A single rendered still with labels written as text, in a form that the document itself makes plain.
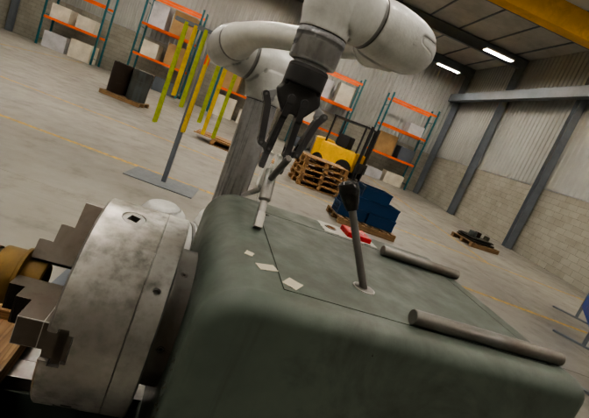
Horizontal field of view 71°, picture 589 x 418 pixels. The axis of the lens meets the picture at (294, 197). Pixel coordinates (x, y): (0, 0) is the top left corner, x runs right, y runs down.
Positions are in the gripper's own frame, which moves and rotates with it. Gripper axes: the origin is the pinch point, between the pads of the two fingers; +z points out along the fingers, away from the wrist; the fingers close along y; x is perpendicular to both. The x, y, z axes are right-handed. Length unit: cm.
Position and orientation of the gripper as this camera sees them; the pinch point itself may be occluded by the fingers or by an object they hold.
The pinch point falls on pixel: (269, 170)
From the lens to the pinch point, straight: 77.8
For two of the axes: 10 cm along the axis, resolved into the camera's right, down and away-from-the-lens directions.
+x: 1.8, 2.6, -9.5
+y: -9.1, -3.2, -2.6
